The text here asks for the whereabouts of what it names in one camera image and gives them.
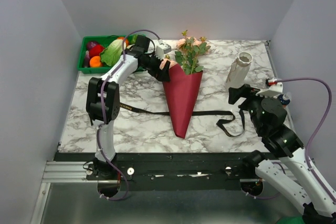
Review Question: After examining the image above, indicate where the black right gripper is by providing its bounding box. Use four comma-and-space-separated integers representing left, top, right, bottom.
228, 82, 275, 133

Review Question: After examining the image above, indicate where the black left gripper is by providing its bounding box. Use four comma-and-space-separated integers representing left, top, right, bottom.
140, 51, 171, 82

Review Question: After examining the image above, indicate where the dark red wrapping paper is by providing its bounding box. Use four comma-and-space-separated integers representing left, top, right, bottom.
163, 64, 203, 138

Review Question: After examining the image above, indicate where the black ribbon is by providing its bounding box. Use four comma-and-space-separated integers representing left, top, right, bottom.
119, 102, 246, 137

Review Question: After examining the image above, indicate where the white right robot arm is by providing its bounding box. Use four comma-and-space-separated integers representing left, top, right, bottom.
228, 79, 335, 223

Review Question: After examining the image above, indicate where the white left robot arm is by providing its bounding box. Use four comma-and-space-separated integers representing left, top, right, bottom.
86, 35, 171, 179

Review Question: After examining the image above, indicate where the white ceramic vase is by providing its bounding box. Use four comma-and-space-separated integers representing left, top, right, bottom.
225, 52, 253, 90

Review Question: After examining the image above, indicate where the green bell pepper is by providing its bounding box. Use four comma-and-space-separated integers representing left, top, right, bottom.
130, 34, 138, 45

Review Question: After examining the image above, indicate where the orange tomato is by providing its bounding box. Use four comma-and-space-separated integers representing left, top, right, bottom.
118, 37, 129, 47

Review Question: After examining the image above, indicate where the orange bottle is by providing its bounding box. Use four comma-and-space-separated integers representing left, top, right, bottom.
277, 92, 291, 108

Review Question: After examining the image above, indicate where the green cabbage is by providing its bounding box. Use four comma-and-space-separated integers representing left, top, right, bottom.
100, 37, 124, 67

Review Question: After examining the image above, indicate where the green plastic bin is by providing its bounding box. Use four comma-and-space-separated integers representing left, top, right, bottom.
77, 34, 147, 74

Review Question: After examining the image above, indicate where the orange fruit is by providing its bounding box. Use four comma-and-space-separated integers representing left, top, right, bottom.
89, 56, 103, 68

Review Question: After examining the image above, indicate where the purple eggplant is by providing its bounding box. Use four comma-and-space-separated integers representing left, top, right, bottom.
83, 50, 90, 68

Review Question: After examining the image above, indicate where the purple onion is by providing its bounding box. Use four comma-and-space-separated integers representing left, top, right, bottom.
86, 40, 99, 51

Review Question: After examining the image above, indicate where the green object bottom corner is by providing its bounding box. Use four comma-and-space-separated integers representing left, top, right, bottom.
276, 217, 305, 224

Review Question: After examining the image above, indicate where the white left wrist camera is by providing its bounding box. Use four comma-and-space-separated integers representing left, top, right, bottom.
155, 39, 172, 60

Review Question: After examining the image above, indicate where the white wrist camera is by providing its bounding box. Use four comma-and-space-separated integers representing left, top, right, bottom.
155, 39, 172, 60
256, 78, 284, 98

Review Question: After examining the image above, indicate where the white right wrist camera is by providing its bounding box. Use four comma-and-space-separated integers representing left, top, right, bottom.
256, 78, 284, 98

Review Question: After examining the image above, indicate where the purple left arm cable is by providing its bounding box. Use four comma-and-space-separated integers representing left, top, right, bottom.
96, 29, 162, 201

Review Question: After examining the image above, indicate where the black mounting base plate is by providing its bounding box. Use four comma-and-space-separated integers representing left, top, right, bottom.
54, 153, 263, 196

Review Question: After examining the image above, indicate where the aluminium rail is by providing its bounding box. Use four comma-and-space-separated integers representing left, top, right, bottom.
30, 161, 92, 224

